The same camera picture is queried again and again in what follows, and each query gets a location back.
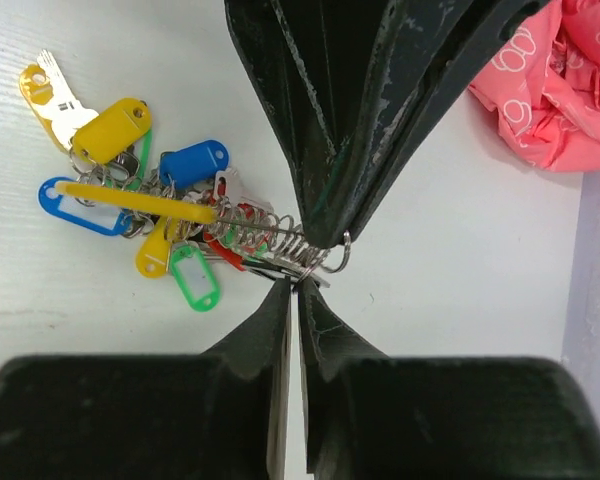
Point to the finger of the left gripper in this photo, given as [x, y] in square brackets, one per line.
[425, 54]
[308, 63]

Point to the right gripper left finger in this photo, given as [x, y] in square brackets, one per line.
[245, 417]

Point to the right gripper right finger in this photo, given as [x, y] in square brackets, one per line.
[328, 344]

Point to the keyring bunch with colourful tags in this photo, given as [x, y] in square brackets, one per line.
[248, 234]

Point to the green key tag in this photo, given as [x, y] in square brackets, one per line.
[194, 277]

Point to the crumpled pink cloth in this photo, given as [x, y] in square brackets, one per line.
[544, 86]

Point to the blue key tag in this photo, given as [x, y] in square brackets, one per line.
[188, 166]

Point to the yellow oval key tag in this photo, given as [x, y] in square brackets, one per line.
[112, 131]

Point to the yellow rectangular key tag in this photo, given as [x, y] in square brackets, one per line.
[138, 201]

